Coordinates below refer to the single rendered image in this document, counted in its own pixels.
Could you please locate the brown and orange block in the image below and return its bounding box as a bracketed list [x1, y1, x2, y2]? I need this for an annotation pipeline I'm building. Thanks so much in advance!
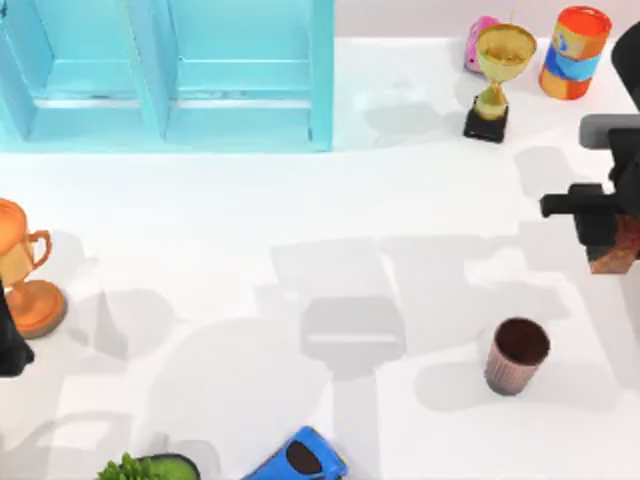
[588, 212, 640, 276]

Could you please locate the orange and blue can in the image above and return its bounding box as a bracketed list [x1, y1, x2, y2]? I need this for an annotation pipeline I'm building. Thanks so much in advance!
[537, 5, 614, 102]

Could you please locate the brown ribbed cup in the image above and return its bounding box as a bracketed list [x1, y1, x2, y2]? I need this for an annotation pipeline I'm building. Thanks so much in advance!
[483, 316, 552, 397]

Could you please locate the gold trophy with black base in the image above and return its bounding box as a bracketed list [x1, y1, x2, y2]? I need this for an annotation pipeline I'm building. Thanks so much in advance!
[462, 23, 538, 145]

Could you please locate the pink toy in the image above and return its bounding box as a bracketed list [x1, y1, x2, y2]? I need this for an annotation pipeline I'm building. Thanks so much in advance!
[464, 15, 502, 76]

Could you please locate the blue toy car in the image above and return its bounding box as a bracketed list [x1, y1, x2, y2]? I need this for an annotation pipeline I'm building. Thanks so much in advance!
[243, 425, 350, 480]

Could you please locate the light blue rack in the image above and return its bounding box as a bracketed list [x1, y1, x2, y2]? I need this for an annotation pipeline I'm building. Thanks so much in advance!
[0, 0, 335, 154]

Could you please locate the green plant pot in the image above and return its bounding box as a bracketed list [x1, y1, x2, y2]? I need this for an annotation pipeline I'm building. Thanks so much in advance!
[95, 451, 202, 480]

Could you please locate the orange trophy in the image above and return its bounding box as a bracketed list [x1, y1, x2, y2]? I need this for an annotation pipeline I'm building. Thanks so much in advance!
[0, 198, 68, 341]

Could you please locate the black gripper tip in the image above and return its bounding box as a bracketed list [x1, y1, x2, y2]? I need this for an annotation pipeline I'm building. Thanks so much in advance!
[0, 278, 36, 378]

